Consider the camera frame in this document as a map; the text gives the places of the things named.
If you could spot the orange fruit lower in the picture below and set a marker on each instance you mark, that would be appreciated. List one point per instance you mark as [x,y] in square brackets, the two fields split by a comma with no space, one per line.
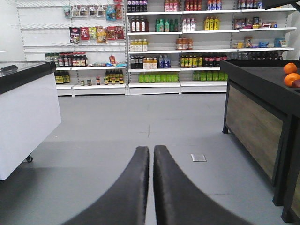
[290,78]

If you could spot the wooden black-framed display stand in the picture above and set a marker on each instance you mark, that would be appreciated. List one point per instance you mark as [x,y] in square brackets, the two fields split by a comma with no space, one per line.
[264,115]

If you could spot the steel floor socket plate centre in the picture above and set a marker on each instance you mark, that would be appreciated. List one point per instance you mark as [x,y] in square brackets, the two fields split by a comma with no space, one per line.
[198,158]

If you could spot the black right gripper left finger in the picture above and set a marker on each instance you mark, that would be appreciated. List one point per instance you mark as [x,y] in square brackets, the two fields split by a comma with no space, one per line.
[125,202]

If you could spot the white chest freezer far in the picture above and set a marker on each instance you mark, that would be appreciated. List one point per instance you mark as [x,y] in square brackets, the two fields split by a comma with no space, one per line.
[29,110]

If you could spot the orange fruit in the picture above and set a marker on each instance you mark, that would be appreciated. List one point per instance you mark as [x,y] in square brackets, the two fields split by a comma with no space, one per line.
[290,78]
[290,68]

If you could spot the white supermarket shelving unit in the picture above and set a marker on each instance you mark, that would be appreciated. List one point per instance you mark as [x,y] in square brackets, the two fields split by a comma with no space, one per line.
[160,46]

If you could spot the orange fruit upper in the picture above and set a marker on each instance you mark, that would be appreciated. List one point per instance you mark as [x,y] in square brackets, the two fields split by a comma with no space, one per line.
[290,68]

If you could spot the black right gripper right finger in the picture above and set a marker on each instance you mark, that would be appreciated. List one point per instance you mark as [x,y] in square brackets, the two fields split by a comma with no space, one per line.
[178,201]

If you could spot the red spout pouch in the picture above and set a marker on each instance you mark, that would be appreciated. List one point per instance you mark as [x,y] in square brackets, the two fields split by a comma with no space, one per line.
[112,60]

